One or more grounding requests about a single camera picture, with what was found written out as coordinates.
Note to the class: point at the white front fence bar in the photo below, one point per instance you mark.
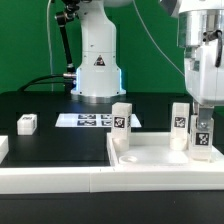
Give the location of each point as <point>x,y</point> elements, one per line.
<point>104,179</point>

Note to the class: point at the apriltag base marker sheet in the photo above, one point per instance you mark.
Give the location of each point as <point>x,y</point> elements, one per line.
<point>83,120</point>

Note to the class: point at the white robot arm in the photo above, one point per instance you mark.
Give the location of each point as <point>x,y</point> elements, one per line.
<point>200,34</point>

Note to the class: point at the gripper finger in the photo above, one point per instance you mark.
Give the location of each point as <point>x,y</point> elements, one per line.
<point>204,115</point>

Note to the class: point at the white left fence piece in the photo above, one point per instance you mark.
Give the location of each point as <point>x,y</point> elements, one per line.
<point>4,148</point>

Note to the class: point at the white square table top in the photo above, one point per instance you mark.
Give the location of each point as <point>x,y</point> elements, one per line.
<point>151,150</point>

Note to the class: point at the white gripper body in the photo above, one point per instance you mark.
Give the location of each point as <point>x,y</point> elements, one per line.
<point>204,81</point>

